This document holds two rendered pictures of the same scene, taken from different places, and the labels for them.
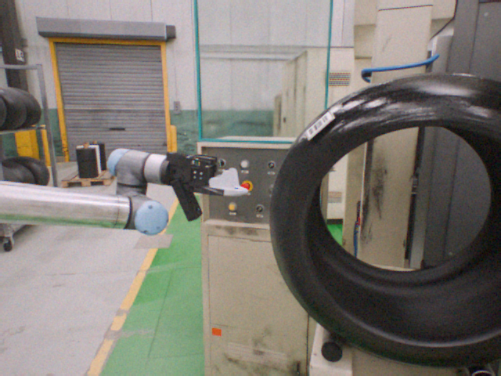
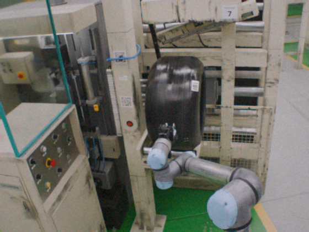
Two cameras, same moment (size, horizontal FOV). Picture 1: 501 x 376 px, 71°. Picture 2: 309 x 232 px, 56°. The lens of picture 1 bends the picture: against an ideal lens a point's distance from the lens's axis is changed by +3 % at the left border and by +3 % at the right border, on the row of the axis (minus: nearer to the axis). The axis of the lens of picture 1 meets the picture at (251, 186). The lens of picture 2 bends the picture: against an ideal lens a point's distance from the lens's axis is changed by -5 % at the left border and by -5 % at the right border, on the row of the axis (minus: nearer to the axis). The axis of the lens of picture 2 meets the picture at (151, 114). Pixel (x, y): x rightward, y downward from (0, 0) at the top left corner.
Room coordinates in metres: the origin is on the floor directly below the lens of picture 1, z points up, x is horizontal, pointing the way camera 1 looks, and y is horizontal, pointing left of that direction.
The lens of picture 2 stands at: (0.88, 1.34, 2.04)
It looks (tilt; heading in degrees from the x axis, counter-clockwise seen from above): 29 degrees down; 271
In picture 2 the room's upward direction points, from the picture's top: 6 degrees counter-clockwise
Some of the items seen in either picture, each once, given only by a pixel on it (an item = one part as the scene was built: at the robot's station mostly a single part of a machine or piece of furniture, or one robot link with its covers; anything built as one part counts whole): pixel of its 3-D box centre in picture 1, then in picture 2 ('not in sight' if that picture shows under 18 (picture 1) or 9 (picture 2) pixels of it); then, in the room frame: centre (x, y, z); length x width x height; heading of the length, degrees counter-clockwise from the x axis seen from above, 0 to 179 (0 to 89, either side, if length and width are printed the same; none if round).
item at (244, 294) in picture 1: (266, 265); (51, 207); (1.61, -0.08, 0.63); 0.56 x 0.41 x 1.27; 74
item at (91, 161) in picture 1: (91, 161); not in sight; (6.80, 3.18, 0.38); 1.20 x 0.80 x 0.76; 13
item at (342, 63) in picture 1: (314, 135); not in sight; (4.84, -0.89, 1.05); 1.61 x 0.73 x 2.10; 5
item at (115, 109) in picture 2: not in sight; (116, 103); (1.11, -0.40, 1.19); 0.05 x 0.04 x 0.48; 74
